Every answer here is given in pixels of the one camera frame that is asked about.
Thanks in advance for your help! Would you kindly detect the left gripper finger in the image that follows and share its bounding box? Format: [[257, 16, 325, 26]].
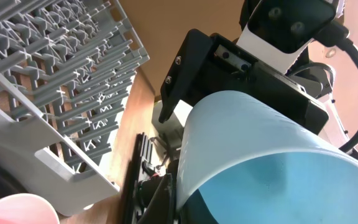
[[137, 174, 175, 224]]

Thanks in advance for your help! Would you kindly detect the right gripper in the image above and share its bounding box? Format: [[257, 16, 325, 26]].
[[158, 29, 329, 134]]

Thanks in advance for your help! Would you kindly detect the blue cup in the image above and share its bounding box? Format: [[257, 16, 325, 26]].
[[177, 91, 358, 223]]

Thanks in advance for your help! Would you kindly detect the pink cup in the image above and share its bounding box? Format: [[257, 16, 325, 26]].
[[0, 194, 60, 224]]

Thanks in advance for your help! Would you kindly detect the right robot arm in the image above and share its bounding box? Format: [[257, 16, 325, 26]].
[[158, 1, 358, 160]]

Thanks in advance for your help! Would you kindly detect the grey dishwasher rack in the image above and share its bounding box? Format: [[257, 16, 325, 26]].
[[0, 0, 149, 216]]

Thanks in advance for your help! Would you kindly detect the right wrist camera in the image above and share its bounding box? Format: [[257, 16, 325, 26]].
[[236, 0, 338, 74]]

